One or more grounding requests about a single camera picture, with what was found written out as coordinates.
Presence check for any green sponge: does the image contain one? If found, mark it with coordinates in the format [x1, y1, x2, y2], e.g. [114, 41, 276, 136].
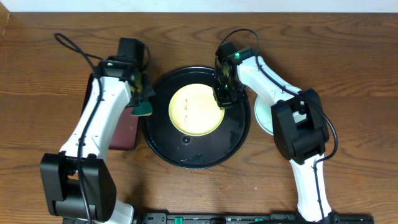
[131, 101, 153, 117]

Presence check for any mint green plate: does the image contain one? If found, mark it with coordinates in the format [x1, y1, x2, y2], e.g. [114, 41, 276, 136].
[254, 96, 274, 136]

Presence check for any yellow plate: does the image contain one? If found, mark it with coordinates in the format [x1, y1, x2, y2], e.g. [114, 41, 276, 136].
[169, 83, 224, 136]

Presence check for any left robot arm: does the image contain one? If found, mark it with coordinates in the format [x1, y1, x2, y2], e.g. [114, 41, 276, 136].
[40, 56, 153, 223]

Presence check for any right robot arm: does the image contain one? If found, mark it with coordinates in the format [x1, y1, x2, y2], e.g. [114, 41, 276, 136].
[213, 42, 331, 222]

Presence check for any rectangular black brown tray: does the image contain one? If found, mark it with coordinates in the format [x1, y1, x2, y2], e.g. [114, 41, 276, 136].
[81, 73, 140, 151]

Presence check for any round black serving tray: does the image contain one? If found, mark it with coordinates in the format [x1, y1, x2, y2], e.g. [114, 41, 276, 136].
[140, 66, 251, 169]

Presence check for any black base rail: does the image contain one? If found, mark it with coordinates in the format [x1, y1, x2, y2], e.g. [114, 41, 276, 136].
[132, 213, 375, 224]

